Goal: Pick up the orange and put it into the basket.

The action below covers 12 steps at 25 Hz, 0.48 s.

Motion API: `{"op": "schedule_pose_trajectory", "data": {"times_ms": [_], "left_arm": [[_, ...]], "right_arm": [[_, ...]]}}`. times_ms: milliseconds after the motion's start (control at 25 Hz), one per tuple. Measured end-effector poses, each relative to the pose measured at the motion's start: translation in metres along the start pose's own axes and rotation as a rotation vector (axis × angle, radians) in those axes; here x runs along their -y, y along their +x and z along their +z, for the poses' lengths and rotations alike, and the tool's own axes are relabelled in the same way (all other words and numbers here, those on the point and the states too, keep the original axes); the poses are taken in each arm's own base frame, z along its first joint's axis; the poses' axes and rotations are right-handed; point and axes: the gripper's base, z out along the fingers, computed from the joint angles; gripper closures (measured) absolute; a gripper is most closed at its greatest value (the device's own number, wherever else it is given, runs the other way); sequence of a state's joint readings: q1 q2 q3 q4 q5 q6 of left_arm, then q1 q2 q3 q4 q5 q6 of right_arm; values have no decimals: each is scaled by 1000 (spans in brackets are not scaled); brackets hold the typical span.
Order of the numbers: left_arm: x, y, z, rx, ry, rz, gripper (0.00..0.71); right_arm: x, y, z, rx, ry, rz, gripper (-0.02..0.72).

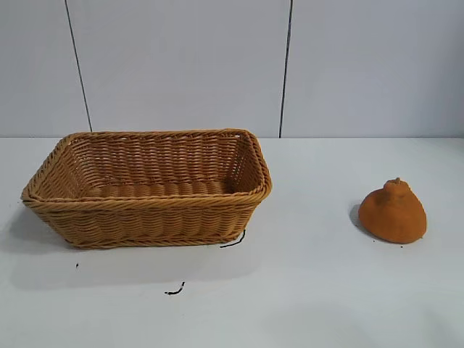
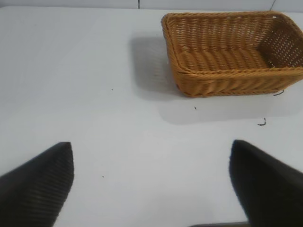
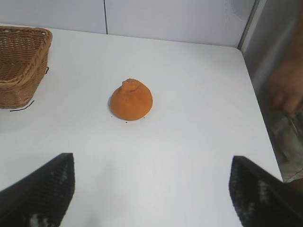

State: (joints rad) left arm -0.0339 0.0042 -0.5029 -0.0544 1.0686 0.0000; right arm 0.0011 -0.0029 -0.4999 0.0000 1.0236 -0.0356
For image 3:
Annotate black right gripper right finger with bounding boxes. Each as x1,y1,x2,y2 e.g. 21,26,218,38
228,155,303,227

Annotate long black thread piece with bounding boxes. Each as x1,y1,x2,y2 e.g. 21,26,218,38
9,100,35,112

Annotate bumpy orange fruit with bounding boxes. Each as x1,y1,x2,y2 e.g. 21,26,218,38
110,78,154,121

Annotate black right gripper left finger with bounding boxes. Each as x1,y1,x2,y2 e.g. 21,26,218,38
0,152,76,227

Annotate person's bare hand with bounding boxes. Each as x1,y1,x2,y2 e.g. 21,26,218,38
268,59,303,117

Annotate woven wicker basket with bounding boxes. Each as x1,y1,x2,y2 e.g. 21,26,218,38
0,26,53,110

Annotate grey metal frame post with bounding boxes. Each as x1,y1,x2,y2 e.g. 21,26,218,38
237,0,261,51

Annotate camouflage trousers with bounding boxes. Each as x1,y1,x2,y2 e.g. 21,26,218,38
269,110,303,183

